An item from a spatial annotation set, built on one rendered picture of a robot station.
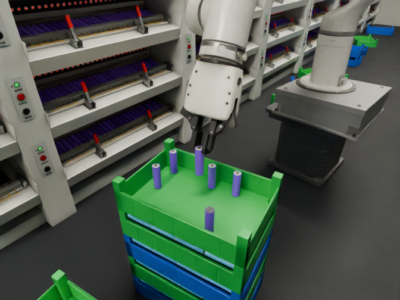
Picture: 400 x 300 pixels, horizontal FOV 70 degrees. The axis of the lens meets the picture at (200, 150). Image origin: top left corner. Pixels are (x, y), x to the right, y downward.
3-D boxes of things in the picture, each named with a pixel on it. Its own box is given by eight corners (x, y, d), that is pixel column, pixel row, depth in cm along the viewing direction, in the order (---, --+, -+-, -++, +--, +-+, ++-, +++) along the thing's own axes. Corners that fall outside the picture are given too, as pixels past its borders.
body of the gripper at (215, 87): (252, 65, 55) (238, 122, 57) (205, 58, 59) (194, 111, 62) (239, 57, 49) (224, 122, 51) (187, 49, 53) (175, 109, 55)
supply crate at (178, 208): (278, 201, 65) (284, 173, 61) (243, 270, 51) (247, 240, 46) (169, 162, 78) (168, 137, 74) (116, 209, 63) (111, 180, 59)
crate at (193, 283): (269, 247, 74) (273, 225, 70) (237, 317, 60) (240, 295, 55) (172, 205, 87) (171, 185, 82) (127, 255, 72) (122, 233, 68)
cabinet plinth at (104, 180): (296, 69, 246) (297, 63, 243) (46, 221, 103) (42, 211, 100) (278, 66, 254) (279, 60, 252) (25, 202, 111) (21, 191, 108)
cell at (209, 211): (211, 215, 53) (211, 238, 56) (216, 208, 54) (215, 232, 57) (203, 211, 53) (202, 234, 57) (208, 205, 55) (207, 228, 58)
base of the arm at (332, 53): (362, 86, 110) (377, 34, 101) (333, 96, 100) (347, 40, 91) (318, 75, 123) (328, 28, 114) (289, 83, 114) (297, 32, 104)
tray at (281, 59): (297, 60, 233) (305, 43, 223) (261, 80, 193) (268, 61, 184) (275, 49, 240) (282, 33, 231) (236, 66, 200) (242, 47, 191)
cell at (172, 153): (178, 171, 74) (178, 149, 71) (175, 174, 73) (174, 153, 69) (173, 168, 75) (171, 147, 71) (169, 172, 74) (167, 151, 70)
